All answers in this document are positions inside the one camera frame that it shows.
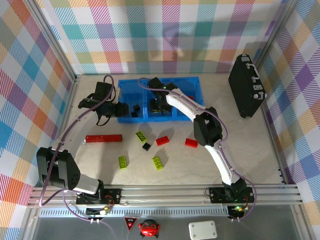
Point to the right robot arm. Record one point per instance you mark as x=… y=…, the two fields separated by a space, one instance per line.
x=182 y=105

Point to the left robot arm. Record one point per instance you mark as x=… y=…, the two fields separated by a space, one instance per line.
x=72 y=130

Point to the blue three-compartment bin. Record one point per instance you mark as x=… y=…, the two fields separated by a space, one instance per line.
x=185 y=117

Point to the long red lego bar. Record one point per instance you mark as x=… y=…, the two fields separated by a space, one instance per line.
x=103 y=138

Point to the black briefcase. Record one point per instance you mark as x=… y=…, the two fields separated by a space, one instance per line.
x=243 y=87

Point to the small controller board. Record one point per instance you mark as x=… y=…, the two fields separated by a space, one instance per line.
x=237 y=209
x=98 y=211

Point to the red triangle sign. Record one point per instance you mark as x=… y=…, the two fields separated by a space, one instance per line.
x=130 y=222

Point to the red emergency button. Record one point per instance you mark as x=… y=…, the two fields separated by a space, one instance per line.
x=149 y=228

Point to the white plastic box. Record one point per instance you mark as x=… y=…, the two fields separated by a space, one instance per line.
x=202 y=229

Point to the aluminium frame side rail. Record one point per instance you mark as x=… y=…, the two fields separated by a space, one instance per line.
x=70 y=105
x=272 y=140

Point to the aluminium mounting rail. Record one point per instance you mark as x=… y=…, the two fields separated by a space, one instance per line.
x=162 y=195

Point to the aluminium frame post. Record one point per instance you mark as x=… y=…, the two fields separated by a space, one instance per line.
x=53 y=37
x=275 y=32

